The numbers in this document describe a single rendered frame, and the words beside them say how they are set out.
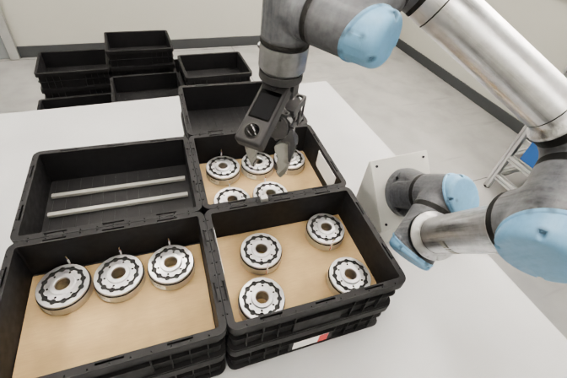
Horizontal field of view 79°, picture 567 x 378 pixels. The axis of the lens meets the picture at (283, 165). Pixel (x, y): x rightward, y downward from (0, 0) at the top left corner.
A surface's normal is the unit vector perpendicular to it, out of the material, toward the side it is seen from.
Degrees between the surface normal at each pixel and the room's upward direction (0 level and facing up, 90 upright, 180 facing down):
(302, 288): 0
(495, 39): 60
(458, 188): 43
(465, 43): 96
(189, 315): 0
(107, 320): 0
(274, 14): 92
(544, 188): 52
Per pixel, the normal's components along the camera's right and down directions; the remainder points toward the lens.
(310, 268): 0.11, -0.74
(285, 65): 0.05, 0.67
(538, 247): -0.59, 0.72
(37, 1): 0.37, 0.65
